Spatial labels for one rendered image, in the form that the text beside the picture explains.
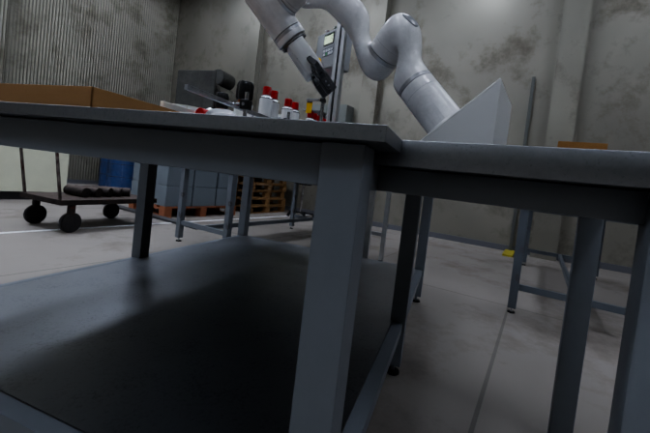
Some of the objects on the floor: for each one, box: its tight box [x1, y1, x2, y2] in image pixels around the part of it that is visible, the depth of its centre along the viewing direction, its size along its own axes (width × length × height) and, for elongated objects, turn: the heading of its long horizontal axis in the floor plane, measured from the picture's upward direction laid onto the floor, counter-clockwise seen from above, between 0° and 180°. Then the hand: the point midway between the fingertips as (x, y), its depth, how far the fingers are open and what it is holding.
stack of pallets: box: [221, 176, 287, 214], centre depth 644 cm, size 107×74×76 cm
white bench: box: [175, 168, 313, 242], centre depth 391 cm, size 190×75×80 cm
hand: (327, 90), depth 99 cm, fingers open, 8 cm apart
